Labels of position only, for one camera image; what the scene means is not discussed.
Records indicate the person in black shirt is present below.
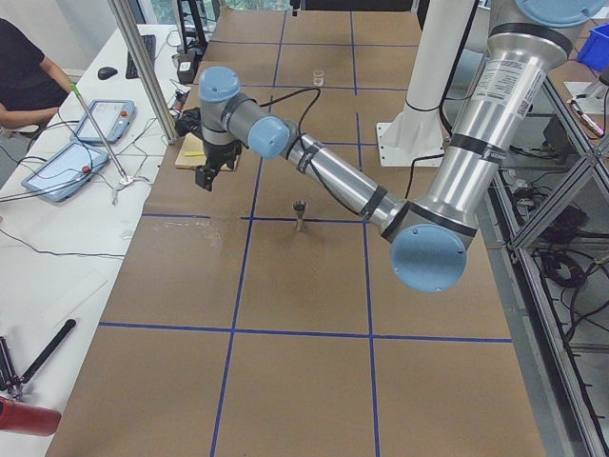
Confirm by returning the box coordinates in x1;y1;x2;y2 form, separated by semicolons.
1;19;71;129

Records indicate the clear glass cup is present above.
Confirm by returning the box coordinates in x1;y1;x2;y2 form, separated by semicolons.
312;70;324;88

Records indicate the black keyboard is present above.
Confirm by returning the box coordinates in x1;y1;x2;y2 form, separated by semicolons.
125;33;157;80

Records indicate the black computer mouse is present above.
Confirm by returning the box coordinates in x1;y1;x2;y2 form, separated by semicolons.
97;67;118;81

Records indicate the near blue teach pendant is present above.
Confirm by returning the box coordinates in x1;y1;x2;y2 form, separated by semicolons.
21;142;109;203

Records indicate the blue teach pendant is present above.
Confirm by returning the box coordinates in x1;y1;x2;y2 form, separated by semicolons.
21;142;109;203
70;99;135;146

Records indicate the steel jigger measuring cup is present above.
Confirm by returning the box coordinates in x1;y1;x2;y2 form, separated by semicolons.
292;200;307;232

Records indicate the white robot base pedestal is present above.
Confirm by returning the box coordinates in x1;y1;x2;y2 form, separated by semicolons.
377;0;479;168

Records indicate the green-handled metal grabber stick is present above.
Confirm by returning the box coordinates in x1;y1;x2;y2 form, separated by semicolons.
70;83;134;191

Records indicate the red cylinder bottle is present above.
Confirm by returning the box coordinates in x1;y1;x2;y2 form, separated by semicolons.
0;397;62;437

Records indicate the bamboo cutting board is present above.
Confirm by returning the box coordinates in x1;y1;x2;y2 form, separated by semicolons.
175;133;206;169

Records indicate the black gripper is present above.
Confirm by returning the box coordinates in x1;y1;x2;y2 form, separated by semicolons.
195;140;242;191

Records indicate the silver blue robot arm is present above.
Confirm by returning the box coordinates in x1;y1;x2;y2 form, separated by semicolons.
195;1;602;292

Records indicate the blue plastic bin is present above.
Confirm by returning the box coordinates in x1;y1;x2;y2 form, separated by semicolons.
577;24;609;71

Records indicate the far blue teach pendant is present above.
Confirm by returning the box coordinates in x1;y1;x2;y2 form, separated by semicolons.
70;99;135;146

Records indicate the aluminium frame post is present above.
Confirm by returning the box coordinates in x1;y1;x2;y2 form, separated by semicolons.
108;0;178;145

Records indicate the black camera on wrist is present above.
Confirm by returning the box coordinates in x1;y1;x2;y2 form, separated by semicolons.
174;107;203;139

